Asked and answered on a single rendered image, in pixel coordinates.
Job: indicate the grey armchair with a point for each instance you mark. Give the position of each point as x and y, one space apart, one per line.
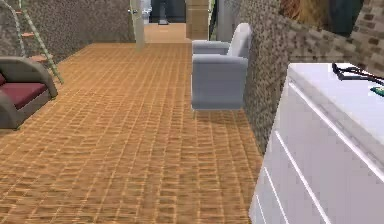
218 80

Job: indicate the tan wooden cupboard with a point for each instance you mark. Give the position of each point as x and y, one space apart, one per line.
197 18

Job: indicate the pale green room door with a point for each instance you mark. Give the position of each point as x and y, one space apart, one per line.
137 25

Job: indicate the silver door knob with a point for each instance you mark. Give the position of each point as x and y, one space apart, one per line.
133 11

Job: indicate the white chest of drawers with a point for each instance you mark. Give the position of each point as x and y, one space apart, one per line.
326 160

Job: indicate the black eyeglasses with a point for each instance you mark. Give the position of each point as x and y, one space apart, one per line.
350 74

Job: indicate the pale green ladder shelf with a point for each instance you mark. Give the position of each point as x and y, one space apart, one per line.
40 43

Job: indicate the grey sofa with red cushion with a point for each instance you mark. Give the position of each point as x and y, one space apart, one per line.
20 93

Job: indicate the small green flat object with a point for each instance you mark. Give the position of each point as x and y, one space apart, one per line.
378 90

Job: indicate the framed orange wall picture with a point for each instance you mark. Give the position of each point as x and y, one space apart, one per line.
320 13

